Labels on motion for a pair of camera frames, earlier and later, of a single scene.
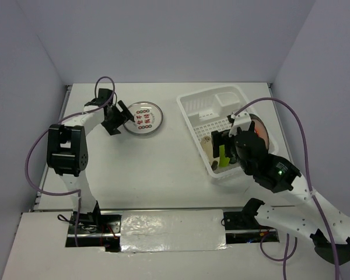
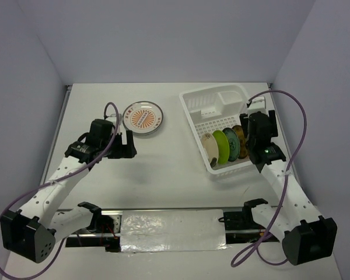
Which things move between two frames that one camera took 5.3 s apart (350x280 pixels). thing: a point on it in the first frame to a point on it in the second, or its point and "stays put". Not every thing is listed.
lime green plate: [223, 161] stays put
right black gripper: [219, 137] to [274, 129]
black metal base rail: [102, 228] stays put
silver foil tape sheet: [172, 230] stays put
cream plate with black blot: [207, 144] stays put
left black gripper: [111, 128] to [124, 150]
